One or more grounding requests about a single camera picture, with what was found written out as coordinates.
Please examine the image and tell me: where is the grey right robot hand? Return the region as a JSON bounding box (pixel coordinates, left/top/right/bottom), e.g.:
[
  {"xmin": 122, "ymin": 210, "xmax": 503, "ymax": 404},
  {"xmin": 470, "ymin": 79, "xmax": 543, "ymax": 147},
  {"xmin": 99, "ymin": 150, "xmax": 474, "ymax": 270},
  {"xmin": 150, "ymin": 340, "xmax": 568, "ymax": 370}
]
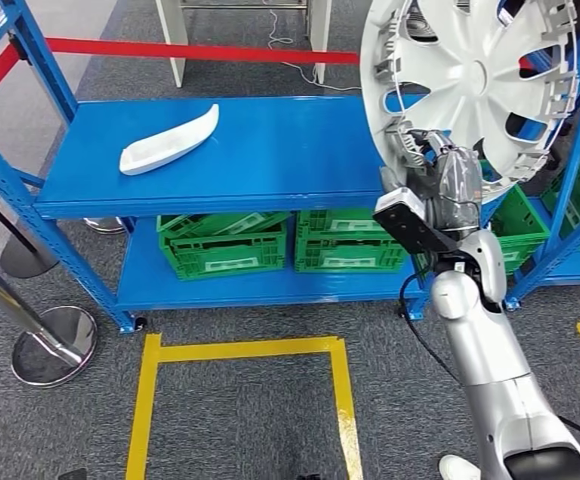
[{"xmin": 380, "ymin": 130, "xmax": 483, "ymax": 233}]

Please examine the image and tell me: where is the silver plastic hubcap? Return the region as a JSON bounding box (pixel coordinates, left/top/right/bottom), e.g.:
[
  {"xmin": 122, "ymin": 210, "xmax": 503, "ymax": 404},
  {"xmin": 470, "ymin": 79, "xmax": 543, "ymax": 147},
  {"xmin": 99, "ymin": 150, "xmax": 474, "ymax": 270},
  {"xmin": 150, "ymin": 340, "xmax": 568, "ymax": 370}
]
[{"xmin": 359, "ymin": 0, "xmax": 580, "ymax": 203}]

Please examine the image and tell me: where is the blue steel shelf rack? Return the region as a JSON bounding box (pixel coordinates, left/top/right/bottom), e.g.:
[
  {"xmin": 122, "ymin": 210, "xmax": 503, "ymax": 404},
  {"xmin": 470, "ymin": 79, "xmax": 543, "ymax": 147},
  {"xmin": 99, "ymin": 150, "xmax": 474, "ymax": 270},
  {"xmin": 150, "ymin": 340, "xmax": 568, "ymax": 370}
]
[
  {"xmin": 497, "ymin": 0, "xmax": 580, "ymax": 314},
  {"xmin": 0, "ymin": 0, "xmax": 501, "ymax": 336}
]

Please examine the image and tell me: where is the white curved plastic part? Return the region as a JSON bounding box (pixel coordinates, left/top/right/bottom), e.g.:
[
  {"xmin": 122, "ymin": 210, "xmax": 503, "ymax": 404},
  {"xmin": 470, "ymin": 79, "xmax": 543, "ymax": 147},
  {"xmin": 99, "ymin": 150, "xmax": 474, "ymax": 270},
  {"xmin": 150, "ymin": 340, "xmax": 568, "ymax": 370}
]
[{"xmin": 119, "ymin": 103, "xmax": 220, "ymax": 177}]

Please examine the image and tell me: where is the transparent plastic wrap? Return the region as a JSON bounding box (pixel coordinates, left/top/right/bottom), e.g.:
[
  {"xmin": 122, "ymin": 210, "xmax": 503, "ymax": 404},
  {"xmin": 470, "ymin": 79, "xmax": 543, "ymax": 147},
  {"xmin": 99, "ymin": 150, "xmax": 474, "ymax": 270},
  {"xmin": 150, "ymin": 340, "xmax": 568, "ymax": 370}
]
[{"xmin": 432, "ymin": 146, "xmax": 483, "ymax": 233}]

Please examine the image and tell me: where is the person's white shoe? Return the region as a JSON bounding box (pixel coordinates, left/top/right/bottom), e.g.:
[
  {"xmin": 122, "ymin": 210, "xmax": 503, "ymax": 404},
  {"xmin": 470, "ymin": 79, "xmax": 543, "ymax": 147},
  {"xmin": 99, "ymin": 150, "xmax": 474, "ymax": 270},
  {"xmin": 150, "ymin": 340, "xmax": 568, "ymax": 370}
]
[{"xmin": 438, "ymin": 454, "xmax": 482, "ymax": 480}]

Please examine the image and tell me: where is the white desk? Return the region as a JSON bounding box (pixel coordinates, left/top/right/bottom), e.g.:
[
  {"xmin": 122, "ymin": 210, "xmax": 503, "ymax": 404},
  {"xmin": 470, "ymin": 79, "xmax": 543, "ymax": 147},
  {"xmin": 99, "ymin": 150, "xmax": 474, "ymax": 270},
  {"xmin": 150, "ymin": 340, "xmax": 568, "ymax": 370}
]
[{"xmin": 156, "ymin": 0, "xmax": 333, "ymax": 89}]

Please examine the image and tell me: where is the chrome stanchion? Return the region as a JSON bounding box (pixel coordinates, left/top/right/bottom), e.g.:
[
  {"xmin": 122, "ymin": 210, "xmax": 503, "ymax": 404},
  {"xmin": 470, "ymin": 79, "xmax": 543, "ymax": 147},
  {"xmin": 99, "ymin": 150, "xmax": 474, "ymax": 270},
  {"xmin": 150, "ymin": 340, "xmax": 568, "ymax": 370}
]
[{"xmin": 0, "ymin": 248, "xmax": 99, "ymax": 390}]

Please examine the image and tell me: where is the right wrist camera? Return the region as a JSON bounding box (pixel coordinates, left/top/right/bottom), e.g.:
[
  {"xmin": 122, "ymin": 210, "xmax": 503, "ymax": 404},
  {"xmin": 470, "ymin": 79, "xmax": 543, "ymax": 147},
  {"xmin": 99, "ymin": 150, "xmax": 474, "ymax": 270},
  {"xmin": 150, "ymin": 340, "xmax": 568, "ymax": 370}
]
[{"xmin": 372, "ymin": 187, "xmax": 464, "ymax": 256}]

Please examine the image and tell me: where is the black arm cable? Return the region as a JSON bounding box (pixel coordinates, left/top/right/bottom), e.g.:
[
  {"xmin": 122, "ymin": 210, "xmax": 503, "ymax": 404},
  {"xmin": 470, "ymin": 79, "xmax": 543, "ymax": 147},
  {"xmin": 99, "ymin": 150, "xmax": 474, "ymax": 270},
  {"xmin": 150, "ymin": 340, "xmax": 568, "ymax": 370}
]
[{"xmin": 398, "ymin": 270, "xmax": 580, "ymax": 456}]

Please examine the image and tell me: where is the white floor cable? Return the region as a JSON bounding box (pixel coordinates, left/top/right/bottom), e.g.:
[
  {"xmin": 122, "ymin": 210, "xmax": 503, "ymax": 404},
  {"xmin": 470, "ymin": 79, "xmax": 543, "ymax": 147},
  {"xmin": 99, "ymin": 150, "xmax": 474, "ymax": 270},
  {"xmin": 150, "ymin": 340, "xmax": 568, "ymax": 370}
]
[{"xmin": 267, "ymin": 7, "xmax": 362, "ymax": 94}]

